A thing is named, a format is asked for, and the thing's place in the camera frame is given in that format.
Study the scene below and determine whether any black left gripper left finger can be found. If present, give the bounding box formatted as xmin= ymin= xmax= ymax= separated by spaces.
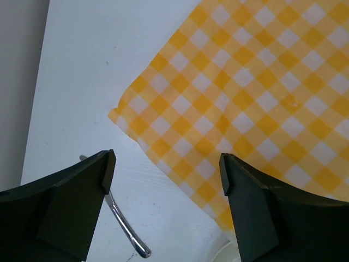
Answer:
xmin=1 ymin=150 xmax=116 ymax=261

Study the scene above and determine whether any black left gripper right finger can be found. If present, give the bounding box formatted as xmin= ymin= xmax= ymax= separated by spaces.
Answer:
xmin=219 ymin=153 xmax=348 ymax=261

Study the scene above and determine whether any yellow white checkered cloth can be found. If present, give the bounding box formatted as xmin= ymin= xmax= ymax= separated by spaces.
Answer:
xmin=109 ymin=1 xmax=348 ymax=231

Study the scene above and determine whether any cream round plate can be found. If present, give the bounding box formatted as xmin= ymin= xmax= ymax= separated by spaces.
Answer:
xmin=211 ymin=242 xmax=241 ymax=262

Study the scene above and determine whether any silver table knife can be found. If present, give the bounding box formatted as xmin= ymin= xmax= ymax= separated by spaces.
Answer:
xmin=79 ymin=154 xmax=152 ymax=259

